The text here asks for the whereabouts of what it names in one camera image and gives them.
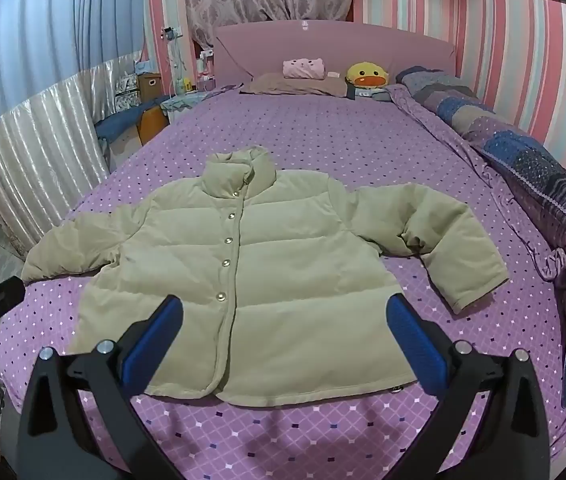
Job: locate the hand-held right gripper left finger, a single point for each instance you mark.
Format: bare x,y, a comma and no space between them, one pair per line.
155,340

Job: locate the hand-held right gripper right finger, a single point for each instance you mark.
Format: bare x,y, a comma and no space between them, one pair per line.
413,340

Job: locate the beige puffer jacket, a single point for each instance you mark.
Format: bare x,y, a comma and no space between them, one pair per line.
273,280

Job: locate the silver pleated curtain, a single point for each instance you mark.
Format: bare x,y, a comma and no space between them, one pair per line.
38,150

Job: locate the blue cloth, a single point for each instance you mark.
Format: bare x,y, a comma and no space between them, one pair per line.
115,122

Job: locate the blue patchwork quilt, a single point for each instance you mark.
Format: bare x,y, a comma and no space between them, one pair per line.
528,160

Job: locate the orange chair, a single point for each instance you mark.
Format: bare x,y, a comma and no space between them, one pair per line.
153,122

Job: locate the nightstand with cloth cover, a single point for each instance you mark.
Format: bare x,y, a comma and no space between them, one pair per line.
183,105

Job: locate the bed with purple dotted sheet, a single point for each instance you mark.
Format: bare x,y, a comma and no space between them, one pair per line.
313,125

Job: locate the floral bag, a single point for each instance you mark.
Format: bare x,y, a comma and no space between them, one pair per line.
125,91

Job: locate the brown storage box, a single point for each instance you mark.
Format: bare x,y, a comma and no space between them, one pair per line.
150,87

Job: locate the yellow duck plush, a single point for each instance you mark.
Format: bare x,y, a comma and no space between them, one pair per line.
367,75

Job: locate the brown pillow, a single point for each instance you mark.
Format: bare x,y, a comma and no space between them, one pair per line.
268,86

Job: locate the pink folded plush blanket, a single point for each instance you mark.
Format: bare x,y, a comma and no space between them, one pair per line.
303,68

